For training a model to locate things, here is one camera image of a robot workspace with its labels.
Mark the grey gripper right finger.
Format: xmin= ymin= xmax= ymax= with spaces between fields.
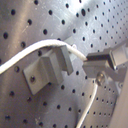
xmin=87 ymin=49 xmax=115 ymax=69

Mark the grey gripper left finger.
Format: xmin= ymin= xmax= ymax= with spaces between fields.
xmin=83 ymin=60 xmax=118 ymax=86

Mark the white cable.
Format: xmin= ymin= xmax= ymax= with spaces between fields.
xmin=0 ymin=38 xmax=99 ymax=128

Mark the perforated metal board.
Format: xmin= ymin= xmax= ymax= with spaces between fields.
xmin=0 ymin=0 xmax=128 ymax=128

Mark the grey cable clip bracket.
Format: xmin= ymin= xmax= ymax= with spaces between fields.
xmin=23 ymin=46 xmax=73 ymax=95

